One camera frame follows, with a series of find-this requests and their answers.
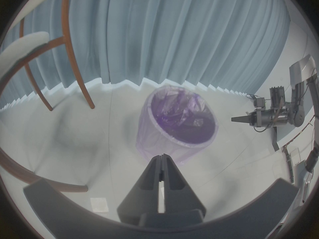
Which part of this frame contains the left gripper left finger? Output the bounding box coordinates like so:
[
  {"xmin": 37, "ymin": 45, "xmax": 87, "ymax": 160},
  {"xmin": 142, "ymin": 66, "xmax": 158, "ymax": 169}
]
[{"xmin": 117, "ymin": 154, "xmax": 162, "ymax": 227}]

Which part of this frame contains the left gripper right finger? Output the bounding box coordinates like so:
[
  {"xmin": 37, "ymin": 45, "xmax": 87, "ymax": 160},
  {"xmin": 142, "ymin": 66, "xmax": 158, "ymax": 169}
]
[{"xmin": 162, "ymin": 154, "xmax": 207, "ymax": 226}]

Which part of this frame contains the white plastic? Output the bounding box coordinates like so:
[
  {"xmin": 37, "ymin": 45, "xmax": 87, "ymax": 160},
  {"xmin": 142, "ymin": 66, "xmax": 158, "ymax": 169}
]
[{"xmin": 192, "ymin": 117, "xmax": 206, "ymax": 128}]

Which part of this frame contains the purple plastic bag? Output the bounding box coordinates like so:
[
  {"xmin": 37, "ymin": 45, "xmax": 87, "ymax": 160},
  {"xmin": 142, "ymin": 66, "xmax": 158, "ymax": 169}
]
[{"xmin": 135, "ymin": 85, "xmax": 220, "ymax": 166}]

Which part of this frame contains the white trash bin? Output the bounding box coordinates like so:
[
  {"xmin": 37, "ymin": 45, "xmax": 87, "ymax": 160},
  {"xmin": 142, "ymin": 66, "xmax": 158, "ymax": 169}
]
[{"xmin": 137, "ymin": 87, "xmax": 218, "ymax": 163}]

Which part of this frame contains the pale blue curtain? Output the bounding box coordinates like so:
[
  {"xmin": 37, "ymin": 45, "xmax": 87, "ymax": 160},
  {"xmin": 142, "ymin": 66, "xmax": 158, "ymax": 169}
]
[{"xmin": 0, "ymin": 0, "xmax": 291, "ymax": 112}]

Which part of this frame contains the white cushioned wooden chair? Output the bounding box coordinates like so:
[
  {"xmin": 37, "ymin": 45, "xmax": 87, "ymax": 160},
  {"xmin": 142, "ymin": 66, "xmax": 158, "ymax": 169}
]
[{"xmin": 0, "ymin": 0, "xmax": 96, "ymax": 193}]

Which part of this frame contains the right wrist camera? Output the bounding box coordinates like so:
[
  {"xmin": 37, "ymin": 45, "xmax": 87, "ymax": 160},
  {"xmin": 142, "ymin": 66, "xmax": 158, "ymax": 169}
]
[{"xmin": 254, "ymin": 97, "xmax": 266, "ymax": 111}]

